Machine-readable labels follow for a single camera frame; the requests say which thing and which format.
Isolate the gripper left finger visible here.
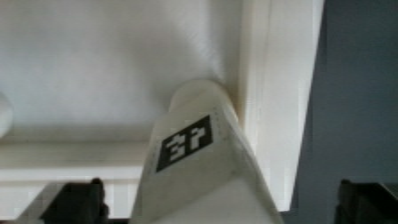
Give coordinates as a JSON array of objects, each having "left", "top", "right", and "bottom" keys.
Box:
[{"left": 40, "top": 178, "right": 111, "bottom": 224}]

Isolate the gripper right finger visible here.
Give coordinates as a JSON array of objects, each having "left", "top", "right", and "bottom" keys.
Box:
[{"left": 335, "top": 179, "right": 398, "bottom": 224}]

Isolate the white square tabletop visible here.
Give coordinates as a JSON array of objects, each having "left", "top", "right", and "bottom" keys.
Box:
[{"left": 0, "top": 0, "right": 326, "bottom": 220}]

